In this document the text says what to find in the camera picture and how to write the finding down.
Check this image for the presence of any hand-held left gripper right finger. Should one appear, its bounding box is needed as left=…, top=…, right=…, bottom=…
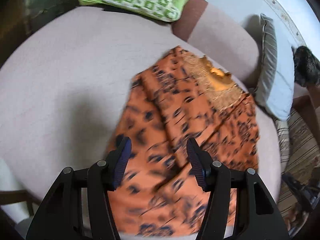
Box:
left=186, top=137, right=290, bottom=240

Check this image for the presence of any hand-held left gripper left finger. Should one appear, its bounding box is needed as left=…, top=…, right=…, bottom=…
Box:
left=26, top=136, right=132, bottom=240

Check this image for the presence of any orange floral top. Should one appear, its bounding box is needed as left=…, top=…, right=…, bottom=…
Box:
left=106, top=45, right=260, bottom=237

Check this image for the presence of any striped floral pillow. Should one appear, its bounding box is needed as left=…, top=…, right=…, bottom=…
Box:
left=274, top=110, right=320, bottom=233

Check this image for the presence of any brown headboard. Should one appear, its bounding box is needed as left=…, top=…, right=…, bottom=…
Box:
left=291, top=84, right=320, bottom=123

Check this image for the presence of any wooden chair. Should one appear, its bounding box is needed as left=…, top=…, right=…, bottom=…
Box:
left=0, top=189, right=36, bottom=240

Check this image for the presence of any grey pillow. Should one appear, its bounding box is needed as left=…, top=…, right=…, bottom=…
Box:
left=254, top=13, right=295, bottom=122

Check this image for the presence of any pink bolster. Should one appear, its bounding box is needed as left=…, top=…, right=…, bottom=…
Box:
left=172, top=0, right=259, bottom=90

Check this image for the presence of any dark furry garment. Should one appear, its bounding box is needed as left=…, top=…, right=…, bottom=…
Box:
left=292, top=45, right=320, bottom=88

